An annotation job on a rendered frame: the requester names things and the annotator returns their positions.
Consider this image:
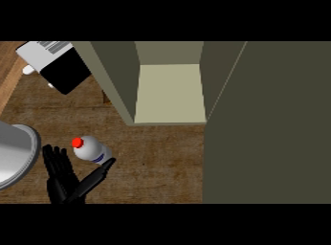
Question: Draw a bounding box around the white and black appliance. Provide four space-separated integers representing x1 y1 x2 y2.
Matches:
15 41 93 96

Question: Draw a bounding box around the white bottle with red cap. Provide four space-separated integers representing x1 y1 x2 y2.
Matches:
71 135 115 166

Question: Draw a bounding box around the olive green open cabinet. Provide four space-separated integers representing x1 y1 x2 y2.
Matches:
70 41 248 126

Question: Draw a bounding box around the dark grey cabinet door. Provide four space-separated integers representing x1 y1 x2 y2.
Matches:
201 41 331 205

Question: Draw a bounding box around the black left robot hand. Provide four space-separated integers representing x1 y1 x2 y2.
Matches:
42 144 117 205

